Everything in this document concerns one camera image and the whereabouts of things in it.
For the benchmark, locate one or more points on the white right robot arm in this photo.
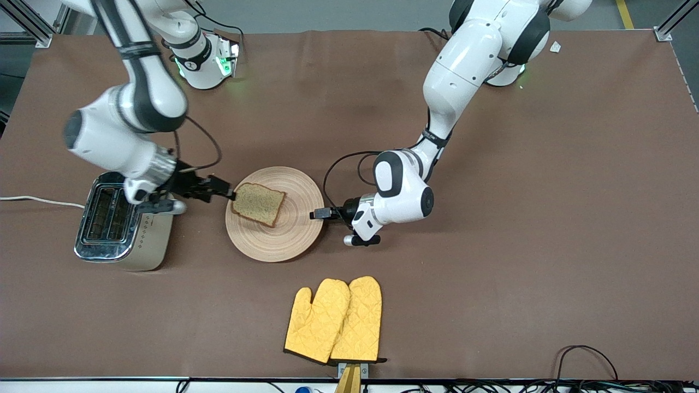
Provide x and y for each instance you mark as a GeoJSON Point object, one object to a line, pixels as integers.
{"type": "Point", "coordinates": [109, 142]}

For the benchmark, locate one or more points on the aluminium frame profile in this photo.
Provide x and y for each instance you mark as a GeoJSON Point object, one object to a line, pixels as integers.
{"type": "Point", "coordinates": [669, 27]}
{"type": "Point", "coordinates": [33, 27]}

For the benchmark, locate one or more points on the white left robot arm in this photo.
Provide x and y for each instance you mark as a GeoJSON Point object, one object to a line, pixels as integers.
{"type": "Point", "coordinates": [464, 60]}

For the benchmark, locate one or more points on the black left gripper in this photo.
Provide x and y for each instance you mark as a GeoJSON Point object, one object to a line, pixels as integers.
{"type": "Point", "coordinates": [347, 210]}

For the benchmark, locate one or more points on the brown toast slice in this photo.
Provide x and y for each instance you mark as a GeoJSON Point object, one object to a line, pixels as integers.
{"type": "Point", "coordinates": [259, 204]}

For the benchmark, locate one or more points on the round wooden plate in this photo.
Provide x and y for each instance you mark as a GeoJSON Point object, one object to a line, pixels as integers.
{"type": "Point", "coordinates": [284, 240]}

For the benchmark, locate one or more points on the small white paper scrap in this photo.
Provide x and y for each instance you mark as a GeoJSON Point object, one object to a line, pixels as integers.
{"type": "Point", "coordinates": [555, 47]}

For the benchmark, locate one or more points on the silver two-slot toaster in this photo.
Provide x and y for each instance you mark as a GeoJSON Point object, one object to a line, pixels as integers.
{"type": "Point", "coordinates": [147, 245]}

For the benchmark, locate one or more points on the brown table cover sheet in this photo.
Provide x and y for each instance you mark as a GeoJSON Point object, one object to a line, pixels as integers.
{"type": "Point", "coordinates": [546, 218]}

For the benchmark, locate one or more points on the yellow quilted oven mitt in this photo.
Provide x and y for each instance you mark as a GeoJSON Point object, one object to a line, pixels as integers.
{"type": "Point", "coordinates": [319, 322]}
{"type": "Point", "coordinates": [363, 316]}

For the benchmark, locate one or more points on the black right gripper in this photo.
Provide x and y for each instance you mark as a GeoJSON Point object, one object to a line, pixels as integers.
{"type": "Point", "coordinates": [184, 184]}

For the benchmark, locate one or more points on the small blue object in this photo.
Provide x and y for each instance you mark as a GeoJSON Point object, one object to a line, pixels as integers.
{"type": "Point", "coordinates": [304, 390]}

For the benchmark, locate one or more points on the small metal bracket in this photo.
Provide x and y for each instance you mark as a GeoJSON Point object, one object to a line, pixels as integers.
{"type": "Point", "coordinates": [365, 370]}

